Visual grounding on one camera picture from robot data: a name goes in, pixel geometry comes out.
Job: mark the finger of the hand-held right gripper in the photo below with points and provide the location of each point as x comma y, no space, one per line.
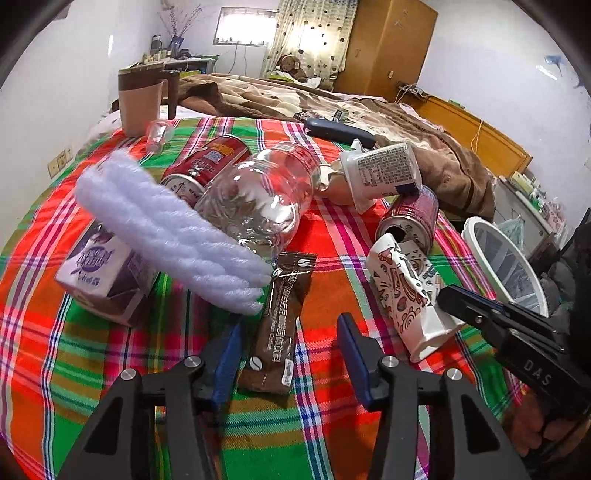
475,300
466,318

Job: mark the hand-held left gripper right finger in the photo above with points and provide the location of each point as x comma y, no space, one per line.
353,355

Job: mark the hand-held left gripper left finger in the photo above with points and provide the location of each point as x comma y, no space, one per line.
228,355

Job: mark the white waste bin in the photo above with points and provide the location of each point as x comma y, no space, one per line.
503,258

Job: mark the brown coffee packet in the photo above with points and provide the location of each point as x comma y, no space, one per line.
277,323

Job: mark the printed paper cup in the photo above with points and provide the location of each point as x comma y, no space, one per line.
406,290

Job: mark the red cartoon drink can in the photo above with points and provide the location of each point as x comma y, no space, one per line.
203,161

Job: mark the person's right hand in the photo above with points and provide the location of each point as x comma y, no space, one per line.
531,424

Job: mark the colourful plaid cloth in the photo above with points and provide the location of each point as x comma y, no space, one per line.
346,258

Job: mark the dark red drink can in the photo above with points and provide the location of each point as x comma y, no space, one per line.
415,212

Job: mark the grey bedside cabinet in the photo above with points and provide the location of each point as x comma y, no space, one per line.
531,207

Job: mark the brown patterned blanket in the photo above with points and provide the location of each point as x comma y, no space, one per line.
438,157

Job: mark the purple milk carton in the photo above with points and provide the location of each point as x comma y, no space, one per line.
101,272

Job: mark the white fluffy chenille cloth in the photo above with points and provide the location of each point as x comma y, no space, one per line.
152,221

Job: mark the clear plastic bottle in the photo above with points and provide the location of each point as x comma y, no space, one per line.
258,198

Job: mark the white labelled plastic cup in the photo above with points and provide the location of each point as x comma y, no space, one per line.
378,170

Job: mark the crumpled beige paper wrapper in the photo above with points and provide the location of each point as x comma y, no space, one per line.
339,189

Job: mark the wooden headboard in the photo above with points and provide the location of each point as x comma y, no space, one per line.
475,129

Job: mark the dark blue glasses case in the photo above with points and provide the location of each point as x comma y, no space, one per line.
332,131

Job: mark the small green box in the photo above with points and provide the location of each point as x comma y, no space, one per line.
339,115

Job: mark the small clear cup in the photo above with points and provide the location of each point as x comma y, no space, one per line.
159,136

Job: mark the small printed can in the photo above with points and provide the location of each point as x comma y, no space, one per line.
302,117

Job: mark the floral bed sheet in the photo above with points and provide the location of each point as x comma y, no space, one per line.
106,124

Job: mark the wooden wardrobe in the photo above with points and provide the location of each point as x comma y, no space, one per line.
392,46

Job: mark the brown teddy bear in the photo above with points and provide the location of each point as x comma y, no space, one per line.
291,64

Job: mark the cluttered desk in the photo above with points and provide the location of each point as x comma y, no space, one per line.
184,57

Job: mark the heart patterned curtain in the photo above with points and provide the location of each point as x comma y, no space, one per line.
314,32

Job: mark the vase with dry branches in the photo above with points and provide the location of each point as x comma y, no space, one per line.
175,41

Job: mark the window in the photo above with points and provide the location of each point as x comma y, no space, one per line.
240,25

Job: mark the wall socket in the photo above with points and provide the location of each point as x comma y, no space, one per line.
60,161

